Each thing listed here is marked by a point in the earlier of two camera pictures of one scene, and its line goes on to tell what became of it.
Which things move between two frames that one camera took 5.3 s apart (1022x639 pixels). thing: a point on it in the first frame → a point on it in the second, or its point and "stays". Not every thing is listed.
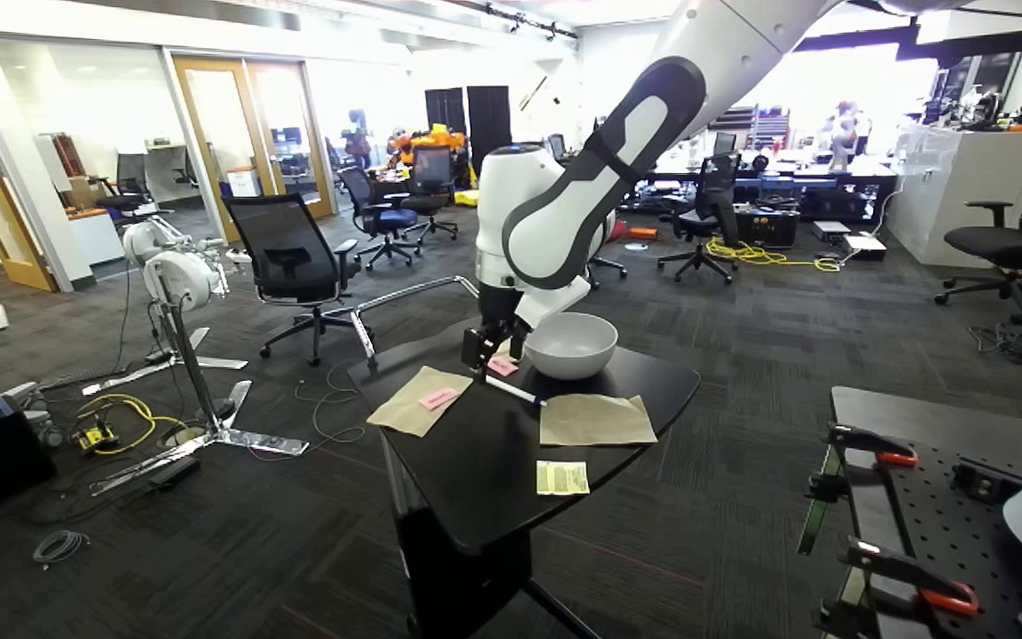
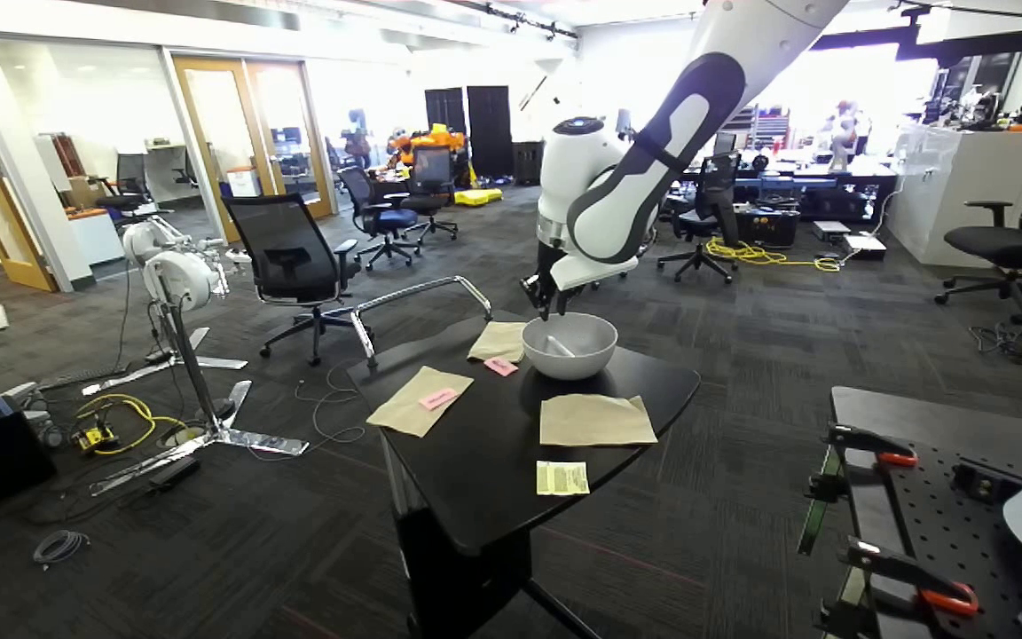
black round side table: [492, 445] stays
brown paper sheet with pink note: [421, 403] stays
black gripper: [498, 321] → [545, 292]
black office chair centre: [713, 221] stays
